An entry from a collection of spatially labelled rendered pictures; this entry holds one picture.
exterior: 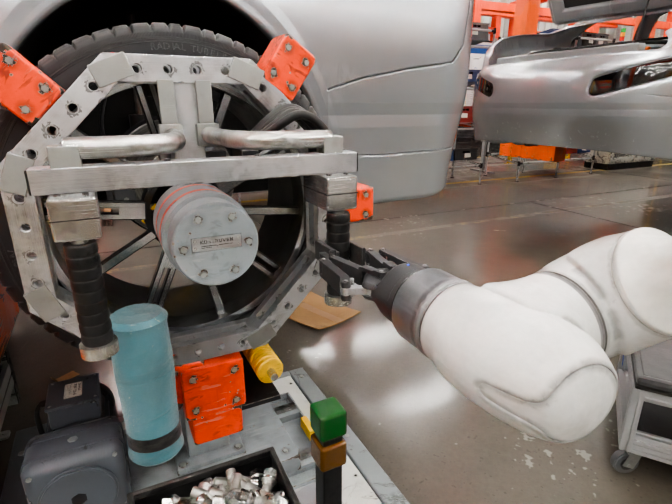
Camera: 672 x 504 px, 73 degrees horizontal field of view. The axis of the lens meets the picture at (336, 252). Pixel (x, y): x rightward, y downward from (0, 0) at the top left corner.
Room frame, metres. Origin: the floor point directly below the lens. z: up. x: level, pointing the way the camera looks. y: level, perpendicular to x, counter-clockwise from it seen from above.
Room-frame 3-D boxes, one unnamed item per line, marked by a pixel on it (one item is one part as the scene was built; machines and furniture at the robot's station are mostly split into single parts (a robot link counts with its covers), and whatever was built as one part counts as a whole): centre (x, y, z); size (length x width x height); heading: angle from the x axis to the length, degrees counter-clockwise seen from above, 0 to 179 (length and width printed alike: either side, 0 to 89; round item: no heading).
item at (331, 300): (0.66, 0.00, 0.83); 0.04 x 0.04 x 0.16
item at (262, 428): (0.94, 0.33, 0.32); 0.40 x 0.30 x 0.28; 117
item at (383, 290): (0.52, -0.08, 0.83); 0.09 x 0.08 x 0.07; 27
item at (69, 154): (0.64, 0.29, 1.03); 0.19 x 0.18 x 0.11; 27
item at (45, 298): (0.79, 0.25, 0.85); 0.54 x 0.07 x 0.54; 117
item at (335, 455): (0.51, 0.01, 0.59); 0.04 x 0.04 x 0.04; 27
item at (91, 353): (0.50, 0.30, 0.83); 0.04 x 0.04 x 0.16
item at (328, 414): (0.51, 0.01, 0.64); 0.04 x 0.04 x 0.04; 27
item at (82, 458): (0.87, 0.59, 0.26); 0.42 x 0.18 x 0.35; 27
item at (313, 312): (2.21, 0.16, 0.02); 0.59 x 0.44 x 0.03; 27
